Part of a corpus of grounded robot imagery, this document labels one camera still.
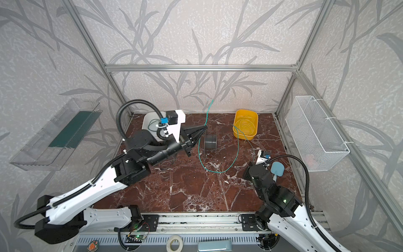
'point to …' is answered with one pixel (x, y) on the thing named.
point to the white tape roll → (168, 244)
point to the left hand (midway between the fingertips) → (207, 123)
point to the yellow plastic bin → (245, 113)
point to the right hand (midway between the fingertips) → (248, 158)
